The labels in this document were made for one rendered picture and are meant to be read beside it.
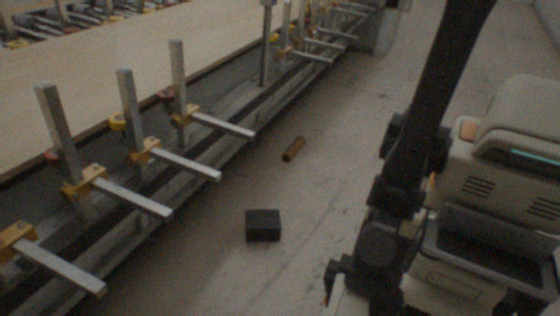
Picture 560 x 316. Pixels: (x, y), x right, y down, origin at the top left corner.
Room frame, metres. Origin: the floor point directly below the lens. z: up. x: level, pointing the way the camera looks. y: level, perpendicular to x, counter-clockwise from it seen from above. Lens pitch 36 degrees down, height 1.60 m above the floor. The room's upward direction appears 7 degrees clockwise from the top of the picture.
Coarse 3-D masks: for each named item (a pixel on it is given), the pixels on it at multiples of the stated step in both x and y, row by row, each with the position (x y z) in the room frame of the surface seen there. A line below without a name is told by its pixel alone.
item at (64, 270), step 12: (0, 228) 0.61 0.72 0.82; (24, 240) 0.58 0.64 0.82; (24, 252) 0.55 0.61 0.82; (36, 252) 0.55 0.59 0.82; (48, 252) 0.55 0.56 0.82; (36, 264) 0.53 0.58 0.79; (48, 264) 0.52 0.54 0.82; (60, 264) 0.52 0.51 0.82; (60, 276) 0.50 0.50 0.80; (72, 276) 0.49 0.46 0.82; (84, 276) 0.50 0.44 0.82; (84, 288) 0.47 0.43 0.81; (96, 288) 0.47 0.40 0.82
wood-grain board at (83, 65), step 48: (240, 0) 3.05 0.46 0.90; (48, 48) 1.64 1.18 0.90; (96, 48) 1.71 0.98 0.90; (144, 48) 1.79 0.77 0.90; (192, 48) 1.87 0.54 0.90; (240, 48) 1.96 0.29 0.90; (0, 96) 1.14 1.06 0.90; (96, 96) 1.23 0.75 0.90; (144, 96) 1.27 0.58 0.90; (0, 144) 0.86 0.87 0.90; (48, 144) 0.89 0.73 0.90
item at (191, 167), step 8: (128, 136) 1.10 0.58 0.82; (120, 144) 1.08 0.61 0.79; (128, 144) 1.06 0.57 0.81; (152, 152) 1.02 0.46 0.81; (160, 152) 1.02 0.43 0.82; (168, 152) 1.03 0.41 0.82; (160, 160) 1.01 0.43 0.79; (168, 160) 1.00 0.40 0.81; (176, 160) 0.99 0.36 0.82; (184, 160) 0.99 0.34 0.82; (184, 168) 0.97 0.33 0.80; (192, 168) 0.96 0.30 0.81; (200, 168) 0.96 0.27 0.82; (208, 168) 0.96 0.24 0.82; (200, 176) 0.95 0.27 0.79; (208, 176) 0.93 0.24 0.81; (216, 176) 0.93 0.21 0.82
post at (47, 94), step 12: (36, 84) 0.77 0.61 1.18; (48, 84) 0.78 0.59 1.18; (36, 96) 0.77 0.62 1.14; (48, 96) 0.76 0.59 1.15; (48, 108) 0.76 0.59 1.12; (60, 108) 0.78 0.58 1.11; (48, 120) 0.76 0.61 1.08; (60, 120) 0.77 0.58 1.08; (60, 132) 0.77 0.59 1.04; (60, 144) 0.76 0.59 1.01; (72, 144) 0.79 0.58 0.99; (60, 156) 0.77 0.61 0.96; (72, 156) 0.78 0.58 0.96; (72, 168) 0.77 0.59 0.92; (72, 180) 0.76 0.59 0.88; (84, 180) 0.79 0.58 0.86; (84, 204) 0.77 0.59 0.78; (84, 216) 0.76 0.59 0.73
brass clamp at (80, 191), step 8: (88, 168) 0.84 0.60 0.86; (104, 168) 0.85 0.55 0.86; (88, 176) 0.81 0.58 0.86; (96, 176) 0.82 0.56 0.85; (104, 176) 0.84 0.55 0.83; (64, 184) 0.76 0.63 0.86; (80, 184) 0.77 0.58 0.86; (88, 184) 0.79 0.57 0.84; (64, 192) 0.74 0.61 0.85; (72, 192) 0.74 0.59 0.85; (80, 192) 0.76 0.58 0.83; (88, 192) 0.78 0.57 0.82; (72, 200) 0.73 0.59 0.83
